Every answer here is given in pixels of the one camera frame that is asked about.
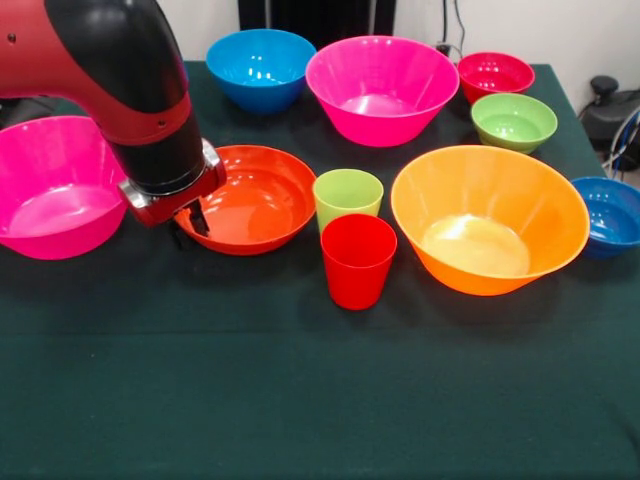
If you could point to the small dark blue bowl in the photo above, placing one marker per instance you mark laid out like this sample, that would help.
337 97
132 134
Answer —
615 225

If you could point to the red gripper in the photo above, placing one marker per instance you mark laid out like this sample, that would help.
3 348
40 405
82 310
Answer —
165 207

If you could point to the small green bowl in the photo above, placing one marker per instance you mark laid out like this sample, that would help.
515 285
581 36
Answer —
514 125

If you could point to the red cup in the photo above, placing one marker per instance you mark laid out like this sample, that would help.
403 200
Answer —
357 275

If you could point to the dark green tablecloth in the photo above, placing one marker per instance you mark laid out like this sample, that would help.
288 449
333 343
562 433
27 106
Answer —
300 375

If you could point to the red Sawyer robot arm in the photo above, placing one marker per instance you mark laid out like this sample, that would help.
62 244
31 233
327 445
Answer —
100 75

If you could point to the green cup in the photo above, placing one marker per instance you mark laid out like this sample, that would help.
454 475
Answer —
347 195

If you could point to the large pink bowl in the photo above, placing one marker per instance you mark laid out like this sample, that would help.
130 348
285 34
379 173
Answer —
55 215
380 85

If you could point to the large orange bowl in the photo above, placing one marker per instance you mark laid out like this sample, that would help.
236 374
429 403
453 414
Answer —
475 275

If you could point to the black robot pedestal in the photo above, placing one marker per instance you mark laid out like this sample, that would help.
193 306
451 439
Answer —
320 17

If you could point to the light blue bowl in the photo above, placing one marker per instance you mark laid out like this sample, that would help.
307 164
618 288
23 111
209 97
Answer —
260 65

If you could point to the orange-red bowl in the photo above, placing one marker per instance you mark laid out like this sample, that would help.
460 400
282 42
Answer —
260 210

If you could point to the small crimson bowl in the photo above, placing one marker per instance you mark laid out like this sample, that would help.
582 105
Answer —
492 75

